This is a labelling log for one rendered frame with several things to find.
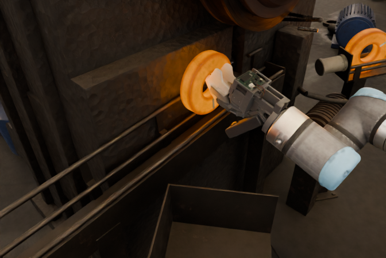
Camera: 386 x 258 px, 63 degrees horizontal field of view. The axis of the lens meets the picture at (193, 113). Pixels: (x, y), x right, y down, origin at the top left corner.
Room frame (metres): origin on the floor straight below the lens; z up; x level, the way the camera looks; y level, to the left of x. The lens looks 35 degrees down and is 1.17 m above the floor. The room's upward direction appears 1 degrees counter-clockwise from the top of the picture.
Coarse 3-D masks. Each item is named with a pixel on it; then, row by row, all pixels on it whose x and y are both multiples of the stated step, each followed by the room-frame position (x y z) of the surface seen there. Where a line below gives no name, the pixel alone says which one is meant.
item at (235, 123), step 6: (246, 120) 0.56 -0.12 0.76; (252, 120) 0.55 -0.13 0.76; (258, 120) 0.54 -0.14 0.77; (234, 126) 0.58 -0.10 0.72; (240, 126) 0.57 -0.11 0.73; (246, 126) 0.55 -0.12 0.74; (252, 126) 0.54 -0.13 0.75; (258, 126) 0.54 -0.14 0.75; (228, 132) 0.59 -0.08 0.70; (234, 132) 0.57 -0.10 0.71; (240, 132) 0.56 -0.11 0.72
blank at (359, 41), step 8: (360, 32) 1.02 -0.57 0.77; (368, 32) 1.00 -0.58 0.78; (376, 32) 1.00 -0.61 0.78; (384, 32) 1.01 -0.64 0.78; (352, 40) 1.01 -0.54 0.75; (360, 40) 0.99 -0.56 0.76; (368, 40) 0.99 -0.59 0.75; (376, 40) 1.00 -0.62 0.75; (384, 40) 1.01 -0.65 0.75; (352, 48) 0.99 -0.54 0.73; (360, 48) 0.99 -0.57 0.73; (376, 48) 1.01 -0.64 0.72; (384, 48) 1.01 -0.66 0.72; (368, 56) 1.02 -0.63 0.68; (376, 56) 1.00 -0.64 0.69; (384, 56) 1.01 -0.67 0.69; (352, 64) 0.99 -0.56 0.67; (376, 64) 1.01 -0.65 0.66
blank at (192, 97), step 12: (192, 60) 0.66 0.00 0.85; (204, 60) 0.65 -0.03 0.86; (216, 60) 0.67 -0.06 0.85; (228, 60) 0.70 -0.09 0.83; (192, 72) 0.63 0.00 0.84; (204, 72) 0.64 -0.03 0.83; (192, 84) 0.61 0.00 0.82; (180, 96) 0.63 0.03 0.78; (192, 96) 0.61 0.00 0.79; (204, 96) 0.66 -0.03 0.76; (192, 108) 0.61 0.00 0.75; (204, 108) 0.64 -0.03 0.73
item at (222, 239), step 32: (192, 192) 0.40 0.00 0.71; (224, 192) 0.39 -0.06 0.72; (160, 224) 0.33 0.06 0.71; (192, 224) 0.40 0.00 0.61; (224, 224) 0.39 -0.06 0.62; (256, 224) 0.38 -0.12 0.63; (160, 256) 0.31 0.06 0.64; (192, 256) 0.33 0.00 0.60; (224, 256) 0.33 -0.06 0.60; (256, 256) 0.33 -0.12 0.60
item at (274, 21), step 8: (208, 0) 0.70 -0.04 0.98; (216, 0) 0.68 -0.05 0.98; (224, 0) 0.64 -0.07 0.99; (232, 0) 0.66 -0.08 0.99; (216, 8) 0.71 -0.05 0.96; (224, 8) 0.66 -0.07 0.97; (232, 8) 0.66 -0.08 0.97; (240, 8) 0.68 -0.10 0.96; (224, 16) 0.73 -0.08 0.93; (232, 16) 0.66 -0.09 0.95; (240, 16) 0.68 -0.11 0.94; (248, 16) 0.71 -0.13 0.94; (256, 16) 0.73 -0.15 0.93; (280, 16) 0.81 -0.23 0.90; (240, 24) 0.69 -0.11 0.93; (248, 24) 0.71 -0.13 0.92; (256, 24) 0.73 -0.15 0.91; (264, 24) 0.76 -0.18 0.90; (272, 24) 0.79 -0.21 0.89
